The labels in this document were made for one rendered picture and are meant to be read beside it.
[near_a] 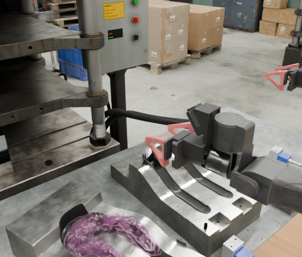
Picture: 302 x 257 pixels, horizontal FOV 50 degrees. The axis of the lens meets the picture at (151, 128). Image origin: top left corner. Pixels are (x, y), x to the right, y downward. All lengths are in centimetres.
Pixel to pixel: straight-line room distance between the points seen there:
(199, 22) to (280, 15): 263
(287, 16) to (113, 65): 631
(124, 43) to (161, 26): 317
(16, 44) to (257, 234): 104
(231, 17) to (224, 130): 760
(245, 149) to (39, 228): 61
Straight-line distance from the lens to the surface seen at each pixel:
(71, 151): 150
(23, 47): 129
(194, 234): 99
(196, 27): 552
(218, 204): 104
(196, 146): 64
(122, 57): 158
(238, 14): 805
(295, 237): 114
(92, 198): 103
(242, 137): 60
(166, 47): 481
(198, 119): 63
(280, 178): 60
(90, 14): 131
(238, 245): 99
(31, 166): 145
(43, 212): 101
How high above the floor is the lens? 157
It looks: 28 degrees down
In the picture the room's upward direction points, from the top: straight up
